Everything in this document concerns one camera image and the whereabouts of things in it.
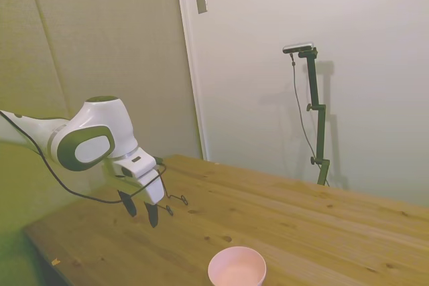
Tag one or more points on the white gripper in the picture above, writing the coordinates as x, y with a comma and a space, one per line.
151, 189

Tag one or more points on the pink plastic bowl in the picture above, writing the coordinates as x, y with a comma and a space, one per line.
234, 266

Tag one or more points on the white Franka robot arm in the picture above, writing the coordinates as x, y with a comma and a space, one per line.
100, 122

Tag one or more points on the small orange scrap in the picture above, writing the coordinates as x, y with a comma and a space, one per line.
55, 261

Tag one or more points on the black articulated camera stand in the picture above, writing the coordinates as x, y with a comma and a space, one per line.
315, 95

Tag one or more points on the grey wall switch plate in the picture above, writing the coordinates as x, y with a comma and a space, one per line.
201, 1

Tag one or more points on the silver exterior camera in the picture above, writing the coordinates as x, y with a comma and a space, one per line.
298, 47

